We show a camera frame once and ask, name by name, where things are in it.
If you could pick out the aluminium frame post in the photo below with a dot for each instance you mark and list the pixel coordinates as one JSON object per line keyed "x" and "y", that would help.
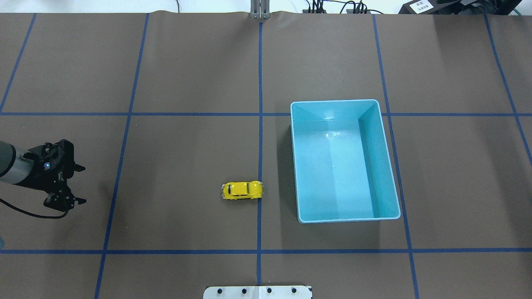
{"x": 260, "y": 9}

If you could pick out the yellow beetle toy car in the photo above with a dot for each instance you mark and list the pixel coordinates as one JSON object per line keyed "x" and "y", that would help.
{"x": 242, "y": 190}

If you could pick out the light blue plastic bin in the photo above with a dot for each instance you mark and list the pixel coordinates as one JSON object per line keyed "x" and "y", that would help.
{"x": 342, "y": 167}

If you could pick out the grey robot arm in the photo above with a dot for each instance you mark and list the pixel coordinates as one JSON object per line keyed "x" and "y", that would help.
{"x": 13, "y": 169}

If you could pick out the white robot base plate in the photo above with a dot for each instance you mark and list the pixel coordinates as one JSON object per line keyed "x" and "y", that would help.
{"x": 259, "y": 292}

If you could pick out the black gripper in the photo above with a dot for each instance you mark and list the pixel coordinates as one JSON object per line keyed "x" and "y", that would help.
{"x": 38, "y": 177}

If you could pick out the black power strip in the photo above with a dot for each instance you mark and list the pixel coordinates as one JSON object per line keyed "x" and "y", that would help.
{"x": 334, "y": 10}

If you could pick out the black device with label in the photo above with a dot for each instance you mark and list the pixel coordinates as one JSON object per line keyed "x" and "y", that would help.
{"x": 419, "y": 7}

